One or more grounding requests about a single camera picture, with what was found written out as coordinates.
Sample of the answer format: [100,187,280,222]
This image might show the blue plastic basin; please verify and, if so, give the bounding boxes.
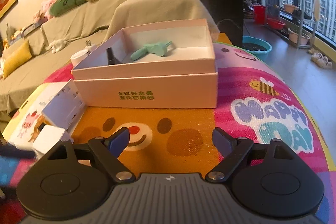
[242,35,272,61]

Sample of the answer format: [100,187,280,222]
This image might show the orange basin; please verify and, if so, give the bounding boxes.
[283,3,300,14]

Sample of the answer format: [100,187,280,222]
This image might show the pink cardboard box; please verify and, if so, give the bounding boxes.
[71,19,219,109]

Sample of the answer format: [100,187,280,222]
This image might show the yellow cushion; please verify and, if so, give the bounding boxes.
[2,40,32,78]

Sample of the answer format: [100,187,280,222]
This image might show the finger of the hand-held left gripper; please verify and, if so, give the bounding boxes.
[0,144,36,159]

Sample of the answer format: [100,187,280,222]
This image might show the small white cube box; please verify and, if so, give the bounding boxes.
[33,126,74,159]

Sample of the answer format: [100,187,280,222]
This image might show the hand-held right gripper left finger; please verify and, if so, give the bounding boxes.
[47,127,135,184]

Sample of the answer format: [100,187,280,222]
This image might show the colourful printed play mat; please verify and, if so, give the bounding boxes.
[0,42,336,224]

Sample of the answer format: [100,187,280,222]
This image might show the white plush toy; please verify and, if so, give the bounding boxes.
[49,40,67,53]

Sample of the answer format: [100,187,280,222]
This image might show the white charger plug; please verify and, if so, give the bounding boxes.
[85,40,99,53]

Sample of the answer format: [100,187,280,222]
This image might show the small black bottle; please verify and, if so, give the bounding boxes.
[106,47,119,65]

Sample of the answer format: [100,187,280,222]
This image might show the pink plush toy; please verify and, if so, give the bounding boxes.
[39,0,63,18]

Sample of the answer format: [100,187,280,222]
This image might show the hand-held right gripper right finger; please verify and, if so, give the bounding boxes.
[206,128,292,183]

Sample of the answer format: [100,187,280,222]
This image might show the flat book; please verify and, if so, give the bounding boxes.
[20,20,49,36]

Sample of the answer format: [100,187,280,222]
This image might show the metal storage rack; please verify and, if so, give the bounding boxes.
[273,0,320,49]

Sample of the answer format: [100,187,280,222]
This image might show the red plastic basin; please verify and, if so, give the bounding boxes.
[266,18,286,30]

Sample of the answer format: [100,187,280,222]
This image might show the pair of beige slippers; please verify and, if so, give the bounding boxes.
[310,52,333,69]

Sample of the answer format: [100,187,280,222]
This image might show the beige covered sofa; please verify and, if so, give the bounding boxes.
[0,0,218,115]

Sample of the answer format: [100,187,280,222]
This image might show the white printed box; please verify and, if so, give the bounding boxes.
[42,80,86,133]

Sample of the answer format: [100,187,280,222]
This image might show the teal plastic hook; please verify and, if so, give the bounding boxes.
[130,41,173,62]

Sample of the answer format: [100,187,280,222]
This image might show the red plastic bucket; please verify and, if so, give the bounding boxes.
[253,5,267,24]

